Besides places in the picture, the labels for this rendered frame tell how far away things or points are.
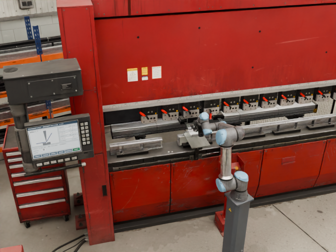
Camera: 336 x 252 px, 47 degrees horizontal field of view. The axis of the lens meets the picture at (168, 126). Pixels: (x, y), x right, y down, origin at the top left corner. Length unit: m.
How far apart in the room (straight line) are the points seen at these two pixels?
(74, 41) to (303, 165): 2.73
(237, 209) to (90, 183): 1.30
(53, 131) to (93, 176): 0.81
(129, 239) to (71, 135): 1.55
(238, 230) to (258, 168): 0.88
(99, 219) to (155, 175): 0.67
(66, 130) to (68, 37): 0.67
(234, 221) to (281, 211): 1.17
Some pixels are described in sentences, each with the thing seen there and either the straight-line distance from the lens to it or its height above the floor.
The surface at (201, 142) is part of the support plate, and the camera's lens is 3.62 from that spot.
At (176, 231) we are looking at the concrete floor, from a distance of 4.14.
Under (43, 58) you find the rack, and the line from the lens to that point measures 4.79.
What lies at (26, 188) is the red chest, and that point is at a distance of 4.04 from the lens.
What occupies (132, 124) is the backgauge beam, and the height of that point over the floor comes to 0.98.
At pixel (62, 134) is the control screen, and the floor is 1.48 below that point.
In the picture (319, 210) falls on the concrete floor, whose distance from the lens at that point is 4.67.
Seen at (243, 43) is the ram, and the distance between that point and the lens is 3.56.
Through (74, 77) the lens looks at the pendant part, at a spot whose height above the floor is 1.90.
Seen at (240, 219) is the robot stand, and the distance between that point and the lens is 3.45.
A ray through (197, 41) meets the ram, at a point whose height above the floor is 1.90.
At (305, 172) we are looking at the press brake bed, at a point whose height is 0.38.
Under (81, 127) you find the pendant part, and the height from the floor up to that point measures 1.51.
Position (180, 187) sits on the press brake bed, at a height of 0.46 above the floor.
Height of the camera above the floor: 2.91
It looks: 30 degrees down
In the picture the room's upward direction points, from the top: straight up
